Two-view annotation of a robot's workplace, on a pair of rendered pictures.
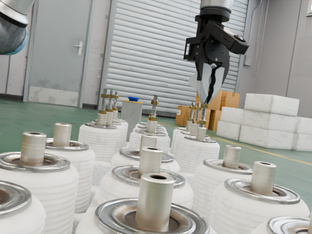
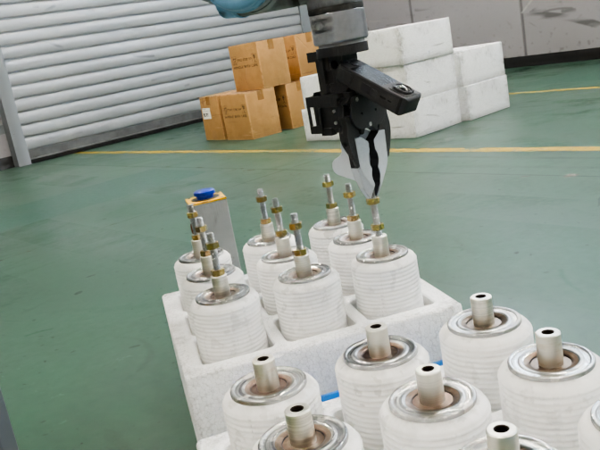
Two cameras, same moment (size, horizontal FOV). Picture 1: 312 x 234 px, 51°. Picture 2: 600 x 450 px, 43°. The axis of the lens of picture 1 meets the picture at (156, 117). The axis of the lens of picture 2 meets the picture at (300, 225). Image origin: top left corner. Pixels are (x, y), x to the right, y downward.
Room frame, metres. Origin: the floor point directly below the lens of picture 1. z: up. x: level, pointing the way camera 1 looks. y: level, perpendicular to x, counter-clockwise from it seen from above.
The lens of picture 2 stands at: (-0.24, 0.20, 0.57)
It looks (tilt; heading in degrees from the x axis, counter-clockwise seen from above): 14 degrees down; 349
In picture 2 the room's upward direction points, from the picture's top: 10 degrees counter-clockwise
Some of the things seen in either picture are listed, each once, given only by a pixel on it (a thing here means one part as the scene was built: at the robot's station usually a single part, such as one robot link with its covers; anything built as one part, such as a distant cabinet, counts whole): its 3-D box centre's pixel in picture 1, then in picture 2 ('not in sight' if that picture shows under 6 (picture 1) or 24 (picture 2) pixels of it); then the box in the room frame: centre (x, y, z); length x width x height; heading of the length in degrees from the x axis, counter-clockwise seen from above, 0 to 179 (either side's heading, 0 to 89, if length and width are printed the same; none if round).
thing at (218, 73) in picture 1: (209, 84); (366, 162); (0.79, -0.12, 0.38); 0.06 x 0.03 x 0.09; 32
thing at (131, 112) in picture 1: (126, 144); (221, 278); (1.17, 0.09, 0.16); 0.07 x 0.07 x 0.31; 1
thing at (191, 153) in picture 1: (194, 177); (391, 313); (0.76, -0.11, 0.16); 0.10 x 0.10 x 0.18
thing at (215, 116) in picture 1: (214, 120); (287, 104); (4.91, -0.89, 0.15); 0.30 x 0.24 x 0.30; 28
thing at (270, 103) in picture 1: (270, 104); (397, 45); (3.53, -1.22, 0.45); 0.39 x 0.39 x 0.18; 28
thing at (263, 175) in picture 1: (263, 179); (549, 348); (0.33, -0.12, 0.26); 0.02 x 0.02 x 0.03
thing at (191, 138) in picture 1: (199, 139); (382, 254); (0.76, -0.11, 0.25); 0.08 x 0.08 x 0.01
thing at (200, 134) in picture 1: (200, 134); (380, 245); (0.76, -0.11, 0.26); 0.02 x 0.02 x 0.03
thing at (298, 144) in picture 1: (293, 139); (458, 99); (3.71, -1.59, 0.09); 0.39 x 0.39 x 0.18; 30
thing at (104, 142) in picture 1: (95, 164); (236, 355); (0.76, 0.12, 0.16); 0.10 x 0.10 x 0.18
